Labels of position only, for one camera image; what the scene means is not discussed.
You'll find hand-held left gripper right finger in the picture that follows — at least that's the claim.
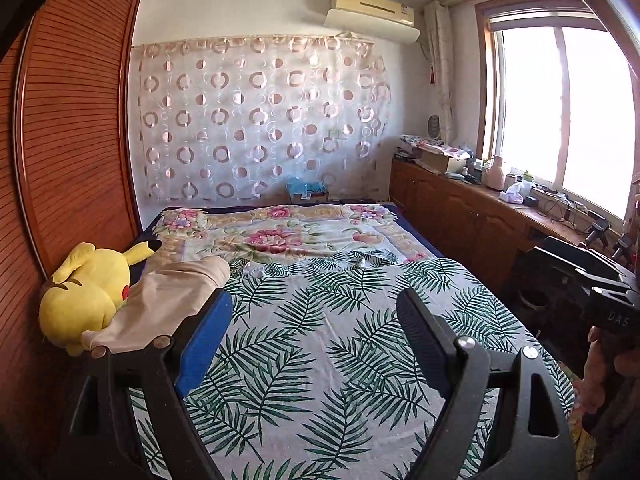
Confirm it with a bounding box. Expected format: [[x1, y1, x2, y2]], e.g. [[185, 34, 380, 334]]
[[396, 289, 577, 480]]

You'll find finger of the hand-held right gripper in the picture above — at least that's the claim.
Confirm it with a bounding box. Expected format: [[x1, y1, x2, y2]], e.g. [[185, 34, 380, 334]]
[[545, 236, 640, 286], [532, 245, 631, 301]]

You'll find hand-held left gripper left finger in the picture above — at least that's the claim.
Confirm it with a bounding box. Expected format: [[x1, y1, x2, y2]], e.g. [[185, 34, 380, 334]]
[[65, 287, 234, 480]]

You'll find peach printed t-shirt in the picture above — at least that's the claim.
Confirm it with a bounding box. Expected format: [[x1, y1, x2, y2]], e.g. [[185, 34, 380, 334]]
[[82, 256, 232, 356]]

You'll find person's right forearm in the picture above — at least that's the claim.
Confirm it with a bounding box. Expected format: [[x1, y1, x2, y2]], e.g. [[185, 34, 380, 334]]
[[587, 360, 640, 480]]

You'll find person's right hand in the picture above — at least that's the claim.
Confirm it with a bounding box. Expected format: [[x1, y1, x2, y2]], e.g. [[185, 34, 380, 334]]
[[574, 327, 616, 413]]

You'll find white power strip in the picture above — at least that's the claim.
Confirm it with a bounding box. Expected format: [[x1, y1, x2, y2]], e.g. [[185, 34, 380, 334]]
[[532, 187, 591, 221]]

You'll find green leaf print bed sheet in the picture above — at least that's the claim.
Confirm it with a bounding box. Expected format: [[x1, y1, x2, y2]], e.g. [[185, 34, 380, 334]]
[[127, 249, 576, 480]]

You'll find white plastic bag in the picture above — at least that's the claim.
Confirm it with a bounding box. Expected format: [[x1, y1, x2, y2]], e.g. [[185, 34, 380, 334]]
[[500, 182, 531, 205]]

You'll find yellow plush toy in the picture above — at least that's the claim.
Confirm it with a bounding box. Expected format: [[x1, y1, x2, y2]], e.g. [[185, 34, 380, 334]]
[[39, 240, 162, 357]]

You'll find long wooden cabinet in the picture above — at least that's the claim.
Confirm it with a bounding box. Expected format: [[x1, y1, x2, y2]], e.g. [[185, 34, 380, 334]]
[[390, 157, 621, 291]]

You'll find pink floral blanket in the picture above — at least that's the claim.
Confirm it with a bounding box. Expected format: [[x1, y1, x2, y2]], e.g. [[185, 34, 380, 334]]
[[150, 202, 441, 266]]

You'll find wooden framed window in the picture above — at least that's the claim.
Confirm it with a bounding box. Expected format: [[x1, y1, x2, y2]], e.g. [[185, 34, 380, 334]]
[[475, 0, 640, 226]]

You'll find cardboard box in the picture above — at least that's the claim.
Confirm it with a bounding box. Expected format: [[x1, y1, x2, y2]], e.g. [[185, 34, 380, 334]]
[[420, 150, 468, 175]]

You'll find blue plastic bag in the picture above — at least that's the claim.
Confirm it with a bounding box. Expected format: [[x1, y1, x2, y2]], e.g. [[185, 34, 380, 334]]
[[286, 177, 331, 205]]

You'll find stack of patterned cloths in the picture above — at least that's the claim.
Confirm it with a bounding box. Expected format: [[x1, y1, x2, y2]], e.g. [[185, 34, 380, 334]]
[[400, 135, 451, 153]]

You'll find sheer circle pattern curtain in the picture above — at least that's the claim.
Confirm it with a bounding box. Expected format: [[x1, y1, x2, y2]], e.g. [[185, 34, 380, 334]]
[[131, 35, 393, 206]]

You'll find white window curtain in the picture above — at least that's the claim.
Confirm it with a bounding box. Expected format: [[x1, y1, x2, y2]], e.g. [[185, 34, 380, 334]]
[[422, 0, 458, 143]]

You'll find brown slatted wooden wardrobe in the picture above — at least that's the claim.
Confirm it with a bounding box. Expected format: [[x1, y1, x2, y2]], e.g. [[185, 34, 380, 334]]
[[0, 0, 143, 461]]

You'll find cream wall air conditioner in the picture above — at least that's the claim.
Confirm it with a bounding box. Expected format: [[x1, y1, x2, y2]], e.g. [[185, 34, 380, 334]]
[[325, 0, 421, 43]]

